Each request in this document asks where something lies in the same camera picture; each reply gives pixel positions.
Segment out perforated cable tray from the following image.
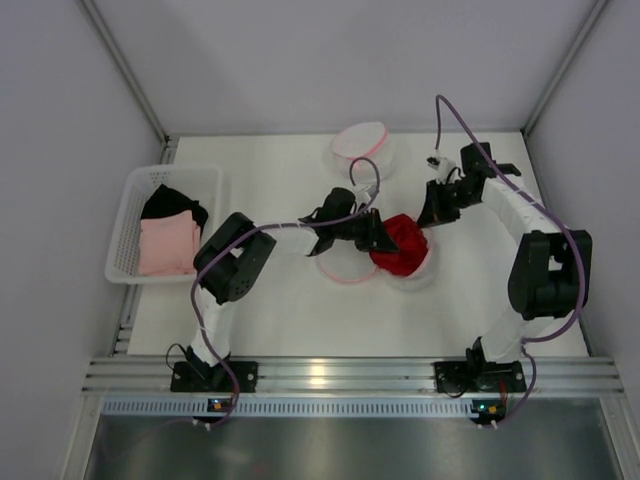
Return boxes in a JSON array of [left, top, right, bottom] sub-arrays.
[[102, 396, 504, 419]]

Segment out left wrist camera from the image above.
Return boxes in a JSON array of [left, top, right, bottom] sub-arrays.
[[353, 184, 378, 207]]

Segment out red lace garment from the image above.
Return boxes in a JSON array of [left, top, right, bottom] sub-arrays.
[[369, 214, 429, 277]]

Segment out pink garment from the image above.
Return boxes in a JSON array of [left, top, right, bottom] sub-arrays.
[[138, 210, 201, 276]]

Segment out aluminium rail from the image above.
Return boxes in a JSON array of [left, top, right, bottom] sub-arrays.
[[82, 355, 625, 398]]

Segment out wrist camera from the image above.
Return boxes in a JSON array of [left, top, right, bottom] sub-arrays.
[[353, 184, 378, 207], [426, 154, 457, 184]]

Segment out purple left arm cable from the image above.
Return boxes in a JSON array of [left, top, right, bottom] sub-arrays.
[[189, 157, 383, 426]]

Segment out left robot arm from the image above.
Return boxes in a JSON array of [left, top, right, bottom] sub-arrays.
[[186, 187, 399, 369]]

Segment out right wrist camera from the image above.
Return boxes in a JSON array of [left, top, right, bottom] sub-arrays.
[[426, 154, 457, 184]]

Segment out black garment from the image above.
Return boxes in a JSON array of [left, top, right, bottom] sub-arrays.
[[140, 184, 209, 235]]

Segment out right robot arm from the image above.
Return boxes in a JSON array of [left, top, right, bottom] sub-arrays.
[[417, 142, 593, 363]]

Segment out pink-trimmed mesh laundry bag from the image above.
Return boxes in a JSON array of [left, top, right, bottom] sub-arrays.
[[328, 121, 395, 184]]

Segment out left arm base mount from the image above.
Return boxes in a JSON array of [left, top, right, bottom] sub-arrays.
[[170, 358, 259, 393]]

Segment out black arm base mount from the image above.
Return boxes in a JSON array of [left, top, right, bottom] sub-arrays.
[[434, 360, 527, 398]]

